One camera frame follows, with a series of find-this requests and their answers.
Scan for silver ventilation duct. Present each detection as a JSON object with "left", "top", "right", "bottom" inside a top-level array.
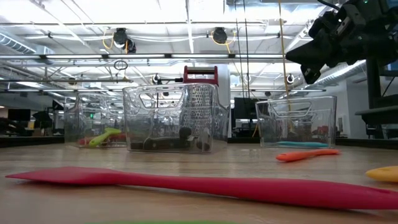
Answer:
[
  {"left": 306, "top": 58, "right": 368, "bottom": 90},
  {"left": 0, "top": 30, "right": 55, "bottom": 57}
]

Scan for computer monitor blue screen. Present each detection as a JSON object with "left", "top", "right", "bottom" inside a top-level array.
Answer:
[{"left": 385, "top": 58, "right": 398, "bottom": 77}]

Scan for yellow silicone spatula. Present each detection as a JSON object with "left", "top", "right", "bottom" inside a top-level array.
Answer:
[{"left": 365, "top": 165, "right": 398, "bottom": 184}]

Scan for red steel box grater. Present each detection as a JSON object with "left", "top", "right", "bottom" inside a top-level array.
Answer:
[{"left": 182, "top": 65, "right": 220, "bottom": 147}]

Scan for long ceiling light bar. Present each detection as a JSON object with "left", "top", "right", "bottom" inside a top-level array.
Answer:
[{"left": 0, "top": 53, "right": 287, "bottom": 60}]

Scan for yellow hanging cable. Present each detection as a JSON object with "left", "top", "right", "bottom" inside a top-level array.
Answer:
[{"left": 277, "top": 0, "right": 293, "bottom": 113}]

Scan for orange silicone spatula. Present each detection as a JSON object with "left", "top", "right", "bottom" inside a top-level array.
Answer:
[{"left": 275, "top": 148, "right": 341, "bottom": 163}]

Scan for black desk stand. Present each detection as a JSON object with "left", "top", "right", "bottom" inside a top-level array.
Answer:
[{"left": 365, "top": 57, "right": 384, "bottom": 139}]

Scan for black background monitor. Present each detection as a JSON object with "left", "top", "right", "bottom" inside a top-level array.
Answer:
[
  {"left": 233, "top": 96, "right": 259, "bottom": 121},
  {"left": 7, "top": 108, "right": 32, "bottom": 122}
]

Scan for dark office chair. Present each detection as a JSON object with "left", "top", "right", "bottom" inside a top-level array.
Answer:
[{"left": 32, "top": 110, "right": 53, "bottom": 136}]

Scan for black hanging cable ring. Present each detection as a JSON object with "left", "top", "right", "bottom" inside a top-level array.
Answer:
[{"left": 113, "top": 59, "right": 129, "bottom": 71}]

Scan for black utensils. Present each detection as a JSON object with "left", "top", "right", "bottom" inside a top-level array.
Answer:
[{"left": 142, "top": 136, "right": 193, "bottom": 151}]

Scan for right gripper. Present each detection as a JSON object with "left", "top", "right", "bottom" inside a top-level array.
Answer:
[{"left": 285, "top": 0, "right": 391, "bottom": 85}]

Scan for black riveted handle knife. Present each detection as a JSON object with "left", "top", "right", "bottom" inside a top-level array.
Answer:
[{"left": 129, "top": 140, "right": 147, "bottom": 151}]

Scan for grey side desk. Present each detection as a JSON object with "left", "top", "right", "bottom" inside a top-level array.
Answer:
[{"left": 354, "top": 105, "right": 398, "bottom": 125}]

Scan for clear plastic bin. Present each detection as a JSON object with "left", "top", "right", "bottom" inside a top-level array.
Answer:
[
  {"left": 254, "top": 95, "right": 338, "bottom": 149},
  {"left": 122, "top": 82, "right": 231, "bottom": 154},
  {"left": 63, "top": 91, "right": 128, "bottom": 149}
]

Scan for blue silicone spatula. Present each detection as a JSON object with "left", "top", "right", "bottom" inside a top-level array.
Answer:
[{"left": 275, "top": 141, "right": 330, "bottom": 149}]

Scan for red silicone spatula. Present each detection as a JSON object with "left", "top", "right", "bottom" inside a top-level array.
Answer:
[{"left": 4, "top": 166, "right": 398, "bottom": 212}]

